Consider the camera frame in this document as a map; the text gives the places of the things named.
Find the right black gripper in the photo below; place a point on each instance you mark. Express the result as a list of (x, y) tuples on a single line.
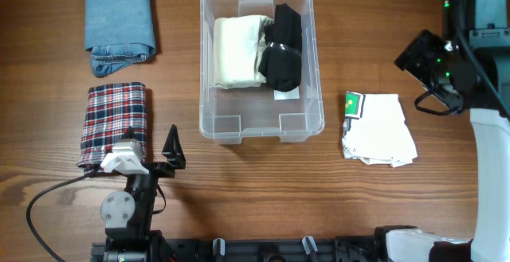
[(415, 60)]

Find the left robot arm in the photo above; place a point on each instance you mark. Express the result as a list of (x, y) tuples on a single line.
[(128, 214)]

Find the clear plastic storage container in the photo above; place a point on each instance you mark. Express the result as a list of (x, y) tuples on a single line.
[(229, 116)]

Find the white printed shirt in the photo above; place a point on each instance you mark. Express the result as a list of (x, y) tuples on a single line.
[(375, 130)]

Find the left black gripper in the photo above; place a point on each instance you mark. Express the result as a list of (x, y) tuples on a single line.
[(175, 158)]

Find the folded red plaid shirt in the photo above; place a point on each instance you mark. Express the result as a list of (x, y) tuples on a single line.
[(111, 110)]

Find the black cloth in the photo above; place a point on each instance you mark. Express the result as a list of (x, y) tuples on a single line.
[(281, 61)]

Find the white label in container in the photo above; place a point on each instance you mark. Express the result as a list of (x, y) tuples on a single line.
[(291, 95)]

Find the folded blue denim jeans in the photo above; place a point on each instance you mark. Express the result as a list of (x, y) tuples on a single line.
[(117, 34)]

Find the cream white cloth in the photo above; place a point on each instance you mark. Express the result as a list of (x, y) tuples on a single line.
[(238, 46)]

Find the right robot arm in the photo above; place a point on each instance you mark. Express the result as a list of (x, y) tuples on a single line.
[(466, 69)]

